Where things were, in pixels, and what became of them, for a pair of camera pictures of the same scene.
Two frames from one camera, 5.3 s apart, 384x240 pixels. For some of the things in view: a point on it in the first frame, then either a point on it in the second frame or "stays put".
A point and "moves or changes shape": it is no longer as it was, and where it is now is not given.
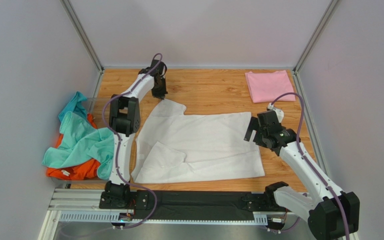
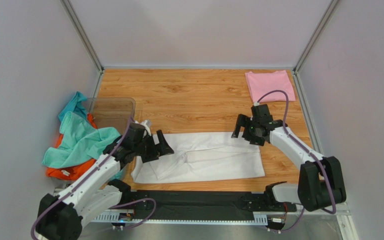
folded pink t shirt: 264,87 stays put
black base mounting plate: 191,205 stays put
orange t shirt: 89,170 stays put
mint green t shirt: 79,140 stays put
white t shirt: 175,145 moves or changes shape
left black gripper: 160,94 -> 164,148
